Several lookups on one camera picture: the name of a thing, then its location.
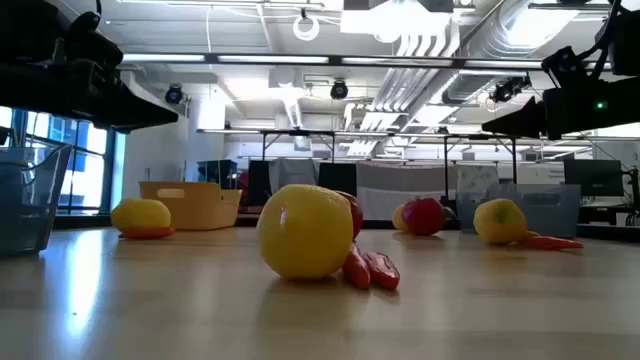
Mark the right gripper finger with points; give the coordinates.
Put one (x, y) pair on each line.
(525, 122)

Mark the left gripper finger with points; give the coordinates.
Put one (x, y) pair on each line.
(145, 119)

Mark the yellow toy lemon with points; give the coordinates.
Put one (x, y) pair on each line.
(500, 221)
(398, 218)
(141, 215)
(305, 231)

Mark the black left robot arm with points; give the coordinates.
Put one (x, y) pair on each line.
(25, 25)

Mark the black computer monitor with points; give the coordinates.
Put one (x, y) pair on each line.
(594, 177)

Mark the gray translucent plastic basket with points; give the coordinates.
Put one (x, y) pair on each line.
(25, 220)
(550, 212)

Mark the yellow plastic basket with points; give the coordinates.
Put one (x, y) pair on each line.
(190, 212)

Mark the long ceiling light bar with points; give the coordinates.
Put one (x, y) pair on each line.
(275, 59)

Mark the white cloth cover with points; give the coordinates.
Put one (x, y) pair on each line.
(385, 190)

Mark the gray cloth cover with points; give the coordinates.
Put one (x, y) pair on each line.
(292, 172)

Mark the black ceiling-mounted camera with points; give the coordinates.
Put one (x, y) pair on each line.
(339, 90)
(173, 94)
(507, 90)

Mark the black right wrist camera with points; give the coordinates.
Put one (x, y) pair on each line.
(565, 67)

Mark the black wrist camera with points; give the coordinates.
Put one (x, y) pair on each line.
(565, 67)
(95, 50)

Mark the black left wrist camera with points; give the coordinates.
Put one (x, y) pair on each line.
(95, 50)

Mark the silver ceiling air duct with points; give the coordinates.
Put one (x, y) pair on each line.
(500, 40)

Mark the black background workstation frame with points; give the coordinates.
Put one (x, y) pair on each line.
(446, 165)

